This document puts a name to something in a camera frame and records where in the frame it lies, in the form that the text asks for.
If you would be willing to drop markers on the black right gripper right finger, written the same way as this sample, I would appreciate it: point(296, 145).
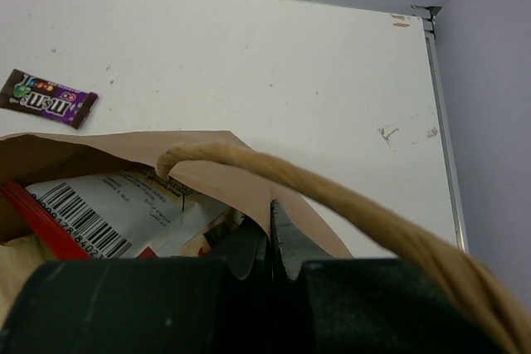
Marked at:
point(328, 305)

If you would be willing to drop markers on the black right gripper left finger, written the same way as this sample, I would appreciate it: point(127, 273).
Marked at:
point(217, 303)

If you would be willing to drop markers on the brown paper bag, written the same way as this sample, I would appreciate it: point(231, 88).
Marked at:
point(220, 165)

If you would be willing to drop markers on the red snack bag with barcode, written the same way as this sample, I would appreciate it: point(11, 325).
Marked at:
point(129, 214)

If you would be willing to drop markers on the red and beige snack bag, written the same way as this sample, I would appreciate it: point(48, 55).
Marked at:
point(19, 259)

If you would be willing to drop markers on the aluminium table edge frame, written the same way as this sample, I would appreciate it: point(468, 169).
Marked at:
point(428, 16)

